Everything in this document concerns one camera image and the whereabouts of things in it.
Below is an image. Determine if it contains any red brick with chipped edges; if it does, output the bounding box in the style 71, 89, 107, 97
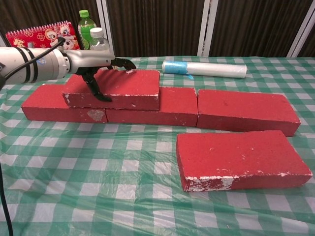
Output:
62, 69, 161, 111

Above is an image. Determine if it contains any white partition post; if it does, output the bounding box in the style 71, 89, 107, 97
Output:
287, 0, 315, 58
95, 0, 116, 59
197, 0, 219, 57

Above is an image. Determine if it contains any green checkered tablecloth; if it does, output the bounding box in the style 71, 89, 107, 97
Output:
0, 56, 315, 236

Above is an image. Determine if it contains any clear bottle with white cap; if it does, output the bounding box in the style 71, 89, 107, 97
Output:
89, 27, 110, 52

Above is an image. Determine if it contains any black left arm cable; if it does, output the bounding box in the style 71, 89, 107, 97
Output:
0, 36, 66, 236

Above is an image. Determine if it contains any left silver-black robot hand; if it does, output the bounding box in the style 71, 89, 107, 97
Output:
65, 50, 137, 102

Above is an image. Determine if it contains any red brick with grey patch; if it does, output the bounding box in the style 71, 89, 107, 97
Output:
21, 84, 109, 123

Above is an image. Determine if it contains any red brick with white-scraped side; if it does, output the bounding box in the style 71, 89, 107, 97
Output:
176, 130, 314, 193

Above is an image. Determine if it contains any green drink bottle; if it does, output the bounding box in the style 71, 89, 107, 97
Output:
78, 9, 96, 51

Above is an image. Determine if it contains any red 2026 desk calendar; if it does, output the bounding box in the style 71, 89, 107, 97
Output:
5, 21, 81, 52

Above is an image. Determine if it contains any plastic film roll, blue tape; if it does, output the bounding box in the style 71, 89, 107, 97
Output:
161, 60, 248, 80

